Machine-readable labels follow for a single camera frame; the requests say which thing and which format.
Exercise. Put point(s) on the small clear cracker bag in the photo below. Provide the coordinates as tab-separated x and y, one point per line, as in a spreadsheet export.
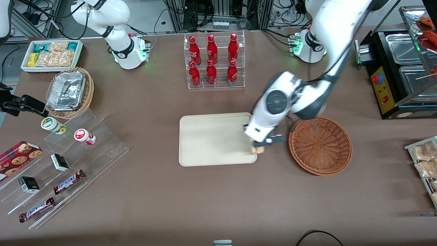
58	46

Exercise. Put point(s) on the small black box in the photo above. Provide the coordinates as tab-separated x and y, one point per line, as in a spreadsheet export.
29	184
60	162

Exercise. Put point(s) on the tray of packaged snacks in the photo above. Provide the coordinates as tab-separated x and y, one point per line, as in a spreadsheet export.
409	147

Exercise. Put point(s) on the teal snack packet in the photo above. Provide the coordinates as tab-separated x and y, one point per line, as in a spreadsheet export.
40	48
72	46

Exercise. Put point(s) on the clear acrylic bottle rack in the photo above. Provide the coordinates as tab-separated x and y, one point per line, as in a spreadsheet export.
220	87

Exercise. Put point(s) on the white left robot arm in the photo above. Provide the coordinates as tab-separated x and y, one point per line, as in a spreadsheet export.
283	102

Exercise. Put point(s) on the grey box edge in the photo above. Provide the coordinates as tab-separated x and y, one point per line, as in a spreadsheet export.
222	243

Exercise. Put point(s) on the aluminium foil tray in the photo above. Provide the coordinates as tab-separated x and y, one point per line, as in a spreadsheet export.
66	90

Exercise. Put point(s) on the Snickers bar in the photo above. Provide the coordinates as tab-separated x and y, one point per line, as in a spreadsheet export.
69	182
37	209

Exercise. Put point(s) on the triangular sandwich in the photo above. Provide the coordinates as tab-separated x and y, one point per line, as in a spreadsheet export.
259	150

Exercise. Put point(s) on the clear acrylic stepped shelf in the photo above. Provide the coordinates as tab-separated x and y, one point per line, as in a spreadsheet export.
102	147

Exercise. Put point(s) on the white power strip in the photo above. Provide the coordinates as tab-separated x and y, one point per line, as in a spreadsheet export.
221	25

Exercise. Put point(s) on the green lid cup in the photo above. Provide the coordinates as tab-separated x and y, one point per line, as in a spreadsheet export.
51	124

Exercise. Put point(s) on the red sausage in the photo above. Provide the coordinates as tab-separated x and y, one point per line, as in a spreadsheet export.
431	36
427	21

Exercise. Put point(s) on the red cola bottle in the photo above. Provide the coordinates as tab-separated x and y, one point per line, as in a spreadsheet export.
194	76
195	51
212	49
232	74
233	48
211	74

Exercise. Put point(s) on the clear fried snack bag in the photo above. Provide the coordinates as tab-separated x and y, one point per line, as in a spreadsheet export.
435	197
426	169
434	185
423	152

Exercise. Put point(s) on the tan wicker basket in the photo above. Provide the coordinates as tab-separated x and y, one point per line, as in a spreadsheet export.
89	92

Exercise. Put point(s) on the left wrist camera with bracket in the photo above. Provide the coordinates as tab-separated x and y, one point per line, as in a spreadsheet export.
278	139

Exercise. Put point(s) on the yellow snack packet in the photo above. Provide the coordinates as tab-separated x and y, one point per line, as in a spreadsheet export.
32	59

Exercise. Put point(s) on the red lid cup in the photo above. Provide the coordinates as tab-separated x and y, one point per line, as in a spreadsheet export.
82	135

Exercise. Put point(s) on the beige rectangular tray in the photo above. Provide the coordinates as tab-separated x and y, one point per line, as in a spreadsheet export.
215	140

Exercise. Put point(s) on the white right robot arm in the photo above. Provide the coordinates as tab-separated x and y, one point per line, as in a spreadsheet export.
120	44

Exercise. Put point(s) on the black food warmer machine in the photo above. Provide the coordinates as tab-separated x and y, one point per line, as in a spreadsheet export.
384	92

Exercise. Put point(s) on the white snack bin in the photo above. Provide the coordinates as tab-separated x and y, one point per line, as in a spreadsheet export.
79	51

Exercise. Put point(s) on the steel warmer pan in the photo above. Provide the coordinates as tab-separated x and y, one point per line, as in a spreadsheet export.
414	80
403	48

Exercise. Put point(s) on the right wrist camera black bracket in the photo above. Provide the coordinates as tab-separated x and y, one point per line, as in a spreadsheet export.
5	86

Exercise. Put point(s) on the large clear cracker bag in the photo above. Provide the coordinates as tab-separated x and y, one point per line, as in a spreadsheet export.
54	59

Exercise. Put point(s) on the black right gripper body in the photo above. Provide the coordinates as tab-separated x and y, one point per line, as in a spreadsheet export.
14	103

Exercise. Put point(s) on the red cookie box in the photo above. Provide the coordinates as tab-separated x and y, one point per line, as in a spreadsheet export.
17	159

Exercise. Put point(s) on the round brown wicker basket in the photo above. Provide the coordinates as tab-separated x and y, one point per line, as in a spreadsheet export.
321	147

